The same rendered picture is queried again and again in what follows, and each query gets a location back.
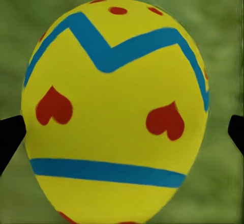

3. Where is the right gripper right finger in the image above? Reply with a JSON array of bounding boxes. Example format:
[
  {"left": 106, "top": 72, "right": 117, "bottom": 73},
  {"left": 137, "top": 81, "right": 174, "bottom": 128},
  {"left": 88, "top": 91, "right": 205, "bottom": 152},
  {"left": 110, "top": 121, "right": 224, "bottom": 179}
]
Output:
[{"left": 228, "top": 115, "right": 244, "bottom": 156}]

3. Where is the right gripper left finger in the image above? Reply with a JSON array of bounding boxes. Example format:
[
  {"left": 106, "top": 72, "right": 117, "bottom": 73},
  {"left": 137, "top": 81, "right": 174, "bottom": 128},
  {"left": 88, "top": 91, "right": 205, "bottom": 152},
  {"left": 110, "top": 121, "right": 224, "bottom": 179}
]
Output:
[{"left": 0, "top": 115, "right": 26, "bottom": 176}]

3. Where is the easter egg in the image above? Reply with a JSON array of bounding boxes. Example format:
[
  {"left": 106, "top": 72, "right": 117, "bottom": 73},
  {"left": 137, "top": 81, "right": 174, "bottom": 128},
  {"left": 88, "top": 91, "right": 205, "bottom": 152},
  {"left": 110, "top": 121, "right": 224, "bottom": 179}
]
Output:
[{"left": 21, "top": 0, "right": 209, "bottom": 224}]

